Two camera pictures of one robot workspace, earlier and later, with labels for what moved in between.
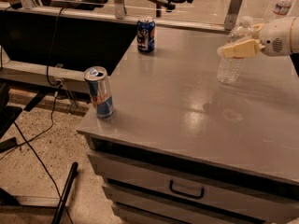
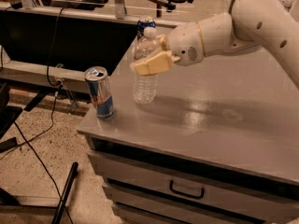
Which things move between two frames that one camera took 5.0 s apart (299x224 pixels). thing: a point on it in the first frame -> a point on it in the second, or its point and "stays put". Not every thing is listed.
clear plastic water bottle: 231,70 -> 146,86
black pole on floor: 72,176 stays put
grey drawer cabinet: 183,148 stays put
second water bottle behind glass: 284,3 stays put
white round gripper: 275,38 -> 184,43
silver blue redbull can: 99,88 stays put
